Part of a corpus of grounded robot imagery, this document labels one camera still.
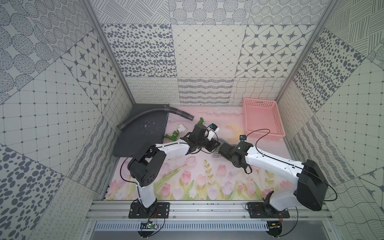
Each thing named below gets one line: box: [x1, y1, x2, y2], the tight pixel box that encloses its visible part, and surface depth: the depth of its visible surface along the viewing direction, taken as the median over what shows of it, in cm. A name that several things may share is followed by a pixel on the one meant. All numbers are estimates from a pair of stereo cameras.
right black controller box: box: [265, 220, 283, 238], surface depth 73 cm
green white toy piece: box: [164, 124, 187, 141], surface depth 103 cm
